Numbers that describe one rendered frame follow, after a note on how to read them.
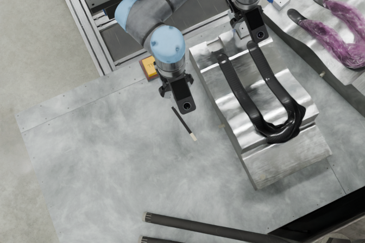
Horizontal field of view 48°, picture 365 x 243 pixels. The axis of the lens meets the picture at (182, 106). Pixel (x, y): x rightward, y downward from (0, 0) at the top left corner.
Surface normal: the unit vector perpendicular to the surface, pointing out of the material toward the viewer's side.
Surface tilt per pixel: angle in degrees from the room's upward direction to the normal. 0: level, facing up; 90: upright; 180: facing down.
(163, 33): 0
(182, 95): 29
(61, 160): 0
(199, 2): 0
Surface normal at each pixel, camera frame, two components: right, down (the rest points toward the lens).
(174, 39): -0.03, -0.25
